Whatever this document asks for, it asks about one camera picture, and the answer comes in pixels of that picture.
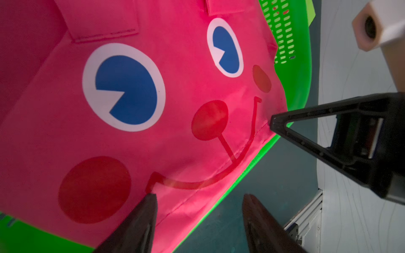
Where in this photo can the pink bunny raincoat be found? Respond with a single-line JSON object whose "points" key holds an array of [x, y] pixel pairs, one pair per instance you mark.
{"points": [[133, 120]]}

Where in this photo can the green plastic basket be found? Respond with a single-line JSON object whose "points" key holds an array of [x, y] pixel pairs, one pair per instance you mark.
{"points": [[284, 63]]}

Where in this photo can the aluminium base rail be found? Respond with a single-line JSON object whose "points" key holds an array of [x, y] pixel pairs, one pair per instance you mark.
{"points": [[305, 227]]}

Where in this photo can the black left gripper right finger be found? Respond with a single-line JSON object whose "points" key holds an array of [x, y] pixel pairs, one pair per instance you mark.
{"points": [[264, 234]]}

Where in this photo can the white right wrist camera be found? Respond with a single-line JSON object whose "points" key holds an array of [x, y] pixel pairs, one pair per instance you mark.
{"points": [[381, 24]]}

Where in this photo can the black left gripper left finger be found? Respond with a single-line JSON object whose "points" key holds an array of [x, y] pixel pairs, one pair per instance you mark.
{"points": [[136, 233]]}

